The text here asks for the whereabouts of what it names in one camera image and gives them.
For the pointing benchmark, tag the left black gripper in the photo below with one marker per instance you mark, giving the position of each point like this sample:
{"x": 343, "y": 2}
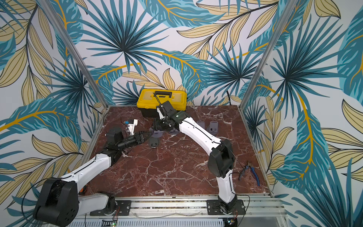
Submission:
{"x": 139, "y": 137}

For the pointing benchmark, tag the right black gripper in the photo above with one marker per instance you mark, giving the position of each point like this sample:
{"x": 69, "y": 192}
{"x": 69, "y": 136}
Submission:
{"x": 160, "y": 125}

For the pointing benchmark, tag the dark grey stand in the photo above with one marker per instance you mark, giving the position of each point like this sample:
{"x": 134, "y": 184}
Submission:
{"x": 154, "y": 140}

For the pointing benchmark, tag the lavender stand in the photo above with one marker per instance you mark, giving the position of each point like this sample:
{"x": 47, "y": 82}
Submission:
{"x": 201, "y": 124}
{"x": 213, "y": 128}

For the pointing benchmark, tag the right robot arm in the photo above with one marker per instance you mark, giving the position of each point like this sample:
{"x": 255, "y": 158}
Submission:
{"x": 221, "y": 157}

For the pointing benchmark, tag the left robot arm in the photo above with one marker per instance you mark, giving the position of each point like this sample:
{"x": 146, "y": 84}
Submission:
{"x": 59, "y": 202}

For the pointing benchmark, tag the yellow black toolbox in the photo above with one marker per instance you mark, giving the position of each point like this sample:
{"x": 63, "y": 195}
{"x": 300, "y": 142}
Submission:
{"x": 150, "y": 99}

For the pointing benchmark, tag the white perforated vent panel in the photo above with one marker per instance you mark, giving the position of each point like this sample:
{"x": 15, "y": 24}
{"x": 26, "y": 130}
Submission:
{"x": 156, "y": 222}

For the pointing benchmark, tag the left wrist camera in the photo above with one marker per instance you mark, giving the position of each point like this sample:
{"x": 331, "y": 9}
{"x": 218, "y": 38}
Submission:
{"x": 131, "y": 124}

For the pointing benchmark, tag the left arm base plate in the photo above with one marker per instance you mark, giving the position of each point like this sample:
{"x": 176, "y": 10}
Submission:
{"x": 114, "y": 208}

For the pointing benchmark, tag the orange handled screwdriver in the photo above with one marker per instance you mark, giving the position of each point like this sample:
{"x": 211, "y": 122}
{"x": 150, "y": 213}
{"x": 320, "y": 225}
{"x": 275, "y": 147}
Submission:
{"x": 82, "y": 191}

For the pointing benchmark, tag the blue handled pliers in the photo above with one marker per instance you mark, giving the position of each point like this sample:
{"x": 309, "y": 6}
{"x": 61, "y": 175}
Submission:
{"x": 251, "y": 168}

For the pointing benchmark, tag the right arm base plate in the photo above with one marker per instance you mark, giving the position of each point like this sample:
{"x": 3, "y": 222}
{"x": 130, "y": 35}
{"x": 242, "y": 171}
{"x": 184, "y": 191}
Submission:
{"x": 218, "y": 207}

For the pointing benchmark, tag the left aluminium frame post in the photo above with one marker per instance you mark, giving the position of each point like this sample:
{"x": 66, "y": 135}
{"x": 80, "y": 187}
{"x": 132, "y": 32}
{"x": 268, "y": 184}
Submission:
{"x": 56, "y": 22}

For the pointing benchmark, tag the aluminium frame post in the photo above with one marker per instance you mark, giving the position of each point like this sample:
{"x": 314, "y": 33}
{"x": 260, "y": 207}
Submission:
{"x": 272, "y": 43}
{"x": 56, "y": 22}

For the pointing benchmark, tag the aluminium front rail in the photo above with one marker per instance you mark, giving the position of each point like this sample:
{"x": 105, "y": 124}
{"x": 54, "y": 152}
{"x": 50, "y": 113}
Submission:
{"x": 251, "y": 205}

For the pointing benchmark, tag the right aluminium frame post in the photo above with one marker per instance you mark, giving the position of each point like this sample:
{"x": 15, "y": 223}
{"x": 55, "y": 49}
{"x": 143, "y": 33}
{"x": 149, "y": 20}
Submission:
{"x": 272, "y": 43}

